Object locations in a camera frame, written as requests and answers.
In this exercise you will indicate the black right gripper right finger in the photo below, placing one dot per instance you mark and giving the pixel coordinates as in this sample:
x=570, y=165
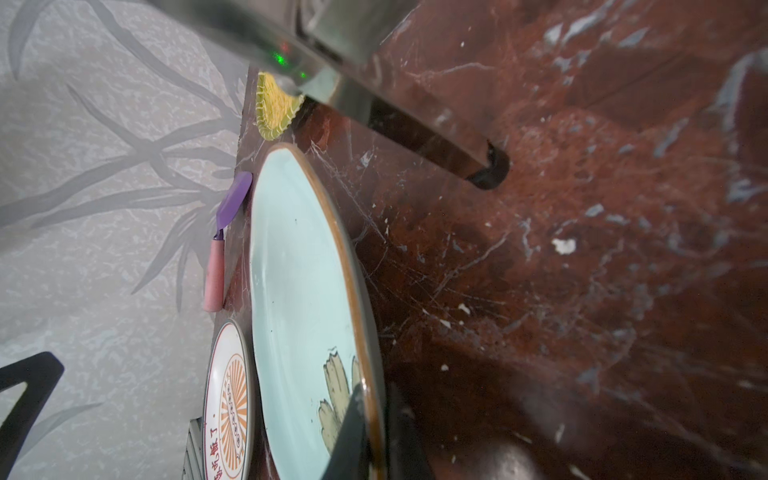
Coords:
x=406, y=457

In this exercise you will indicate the light green flower plate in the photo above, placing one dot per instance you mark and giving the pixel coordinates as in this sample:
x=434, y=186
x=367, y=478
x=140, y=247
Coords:
x=314, y=332

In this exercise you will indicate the yellow ribbed plate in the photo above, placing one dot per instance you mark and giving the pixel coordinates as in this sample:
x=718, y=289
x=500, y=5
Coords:
x=275, y=109

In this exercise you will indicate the orange sunburst plate left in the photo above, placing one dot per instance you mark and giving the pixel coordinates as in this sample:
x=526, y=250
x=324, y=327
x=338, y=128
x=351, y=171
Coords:
x=228, y=429

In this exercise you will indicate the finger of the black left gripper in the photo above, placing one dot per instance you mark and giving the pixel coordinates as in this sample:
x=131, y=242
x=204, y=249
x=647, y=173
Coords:
x=40, y=373

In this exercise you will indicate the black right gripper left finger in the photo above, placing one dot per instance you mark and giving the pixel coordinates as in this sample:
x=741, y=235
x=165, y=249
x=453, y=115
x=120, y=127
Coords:
x=350, y=457

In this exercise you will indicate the stainless steel dish rack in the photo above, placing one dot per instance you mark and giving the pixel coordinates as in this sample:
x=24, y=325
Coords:
x=328, y=51

